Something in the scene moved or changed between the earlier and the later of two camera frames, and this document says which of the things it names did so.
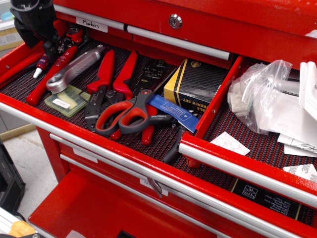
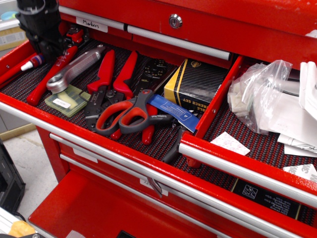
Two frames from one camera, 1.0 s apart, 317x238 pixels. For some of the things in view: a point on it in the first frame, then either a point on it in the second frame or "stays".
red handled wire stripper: (67, 47) stays
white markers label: (92, 25) stays
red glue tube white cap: (41, 65) → (34, 62)
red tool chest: (174, 118) stays
